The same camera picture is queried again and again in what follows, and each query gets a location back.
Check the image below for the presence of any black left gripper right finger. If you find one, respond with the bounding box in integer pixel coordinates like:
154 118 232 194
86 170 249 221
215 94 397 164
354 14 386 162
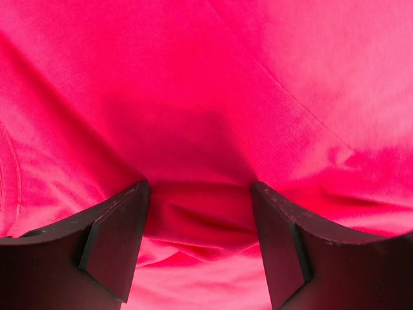
251 181 412 309

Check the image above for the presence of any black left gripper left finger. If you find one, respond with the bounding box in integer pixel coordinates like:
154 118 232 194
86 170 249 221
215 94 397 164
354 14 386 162
1 181 150 309

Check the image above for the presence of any red t shirt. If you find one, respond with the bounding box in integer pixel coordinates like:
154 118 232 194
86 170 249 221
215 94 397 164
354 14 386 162
1 1 412 309

